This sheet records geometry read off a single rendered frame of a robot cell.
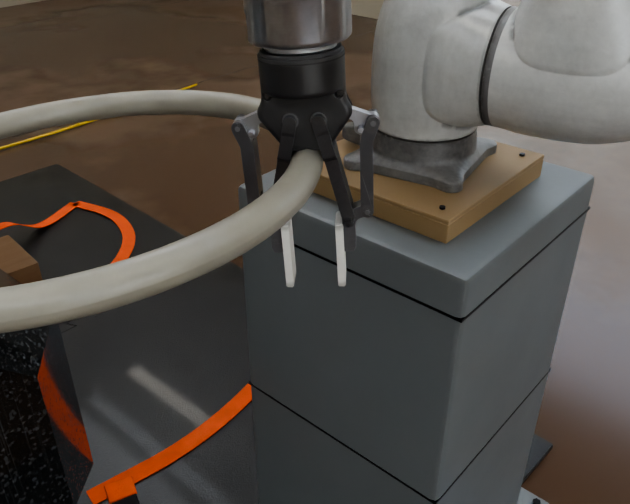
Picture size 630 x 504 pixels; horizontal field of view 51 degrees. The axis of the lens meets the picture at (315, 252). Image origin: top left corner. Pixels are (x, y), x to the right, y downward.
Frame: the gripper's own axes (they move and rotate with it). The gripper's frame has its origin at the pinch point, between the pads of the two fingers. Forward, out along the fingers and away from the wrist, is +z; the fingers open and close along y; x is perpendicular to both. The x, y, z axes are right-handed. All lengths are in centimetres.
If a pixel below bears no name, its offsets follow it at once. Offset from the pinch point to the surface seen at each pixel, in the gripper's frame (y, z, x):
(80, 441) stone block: 45, 50, -24
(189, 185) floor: 72, 77, -201
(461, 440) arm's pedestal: -18.2, 40.9, -15.5
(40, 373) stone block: 43, 28, -16
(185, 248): 7.2, -10.6, 18.2
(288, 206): 0.8, -10.0, 10.5
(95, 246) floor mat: 93, 77, -146
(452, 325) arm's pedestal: -15.4, 17.0, -10.9
